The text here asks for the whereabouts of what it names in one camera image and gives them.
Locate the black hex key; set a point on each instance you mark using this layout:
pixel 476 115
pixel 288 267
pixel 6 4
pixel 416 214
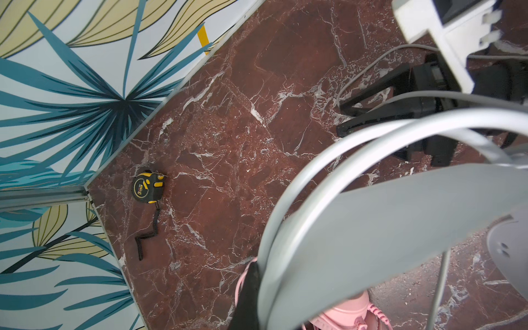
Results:
pixel 147 235

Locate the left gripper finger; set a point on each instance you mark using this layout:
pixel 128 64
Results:
pixel 245 316

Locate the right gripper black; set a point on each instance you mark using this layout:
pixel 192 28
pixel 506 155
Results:
pixel 504 80

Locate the white headphones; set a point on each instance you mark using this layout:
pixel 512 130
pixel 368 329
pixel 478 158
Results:
pixel 324 244

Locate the pink cat-ear headphones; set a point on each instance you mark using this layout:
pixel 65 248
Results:
pixel 356 313

